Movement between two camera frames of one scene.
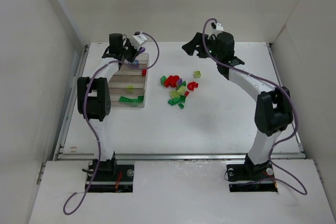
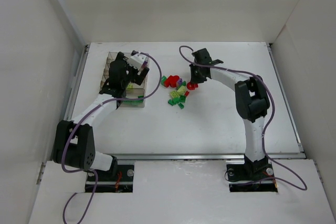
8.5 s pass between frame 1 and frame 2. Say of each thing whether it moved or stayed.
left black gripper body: moved
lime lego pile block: stayed
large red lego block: stayed
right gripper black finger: moved
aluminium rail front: stayed
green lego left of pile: stayed
